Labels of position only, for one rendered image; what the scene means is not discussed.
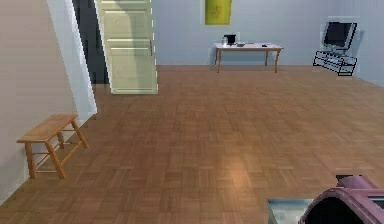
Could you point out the clear glass jar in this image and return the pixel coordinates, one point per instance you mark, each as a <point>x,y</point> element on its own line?
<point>225,41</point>

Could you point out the black box on table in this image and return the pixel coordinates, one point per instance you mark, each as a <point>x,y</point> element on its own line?
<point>230,38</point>

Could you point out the grey bowl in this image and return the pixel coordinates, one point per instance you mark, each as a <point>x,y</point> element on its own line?
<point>240,44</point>

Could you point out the white top wooden table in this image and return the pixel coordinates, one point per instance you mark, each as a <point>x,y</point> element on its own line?
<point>248,47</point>

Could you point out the cream panelled room door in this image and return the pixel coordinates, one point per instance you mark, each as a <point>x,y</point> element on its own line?
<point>128,46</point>

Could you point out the yellow framed picture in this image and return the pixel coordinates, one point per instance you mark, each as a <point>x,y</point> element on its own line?
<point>218,11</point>

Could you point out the grey glass table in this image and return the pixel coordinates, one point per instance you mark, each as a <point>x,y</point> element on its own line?
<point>286,210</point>

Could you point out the wooden stool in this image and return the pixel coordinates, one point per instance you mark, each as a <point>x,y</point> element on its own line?
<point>46,129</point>

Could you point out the white television stand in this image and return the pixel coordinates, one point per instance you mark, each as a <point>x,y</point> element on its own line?
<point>335,62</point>

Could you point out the black screen television set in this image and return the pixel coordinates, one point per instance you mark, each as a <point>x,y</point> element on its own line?
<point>339,34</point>

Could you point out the pink curved container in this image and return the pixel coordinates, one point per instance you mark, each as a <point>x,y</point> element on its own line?
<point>346,203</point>

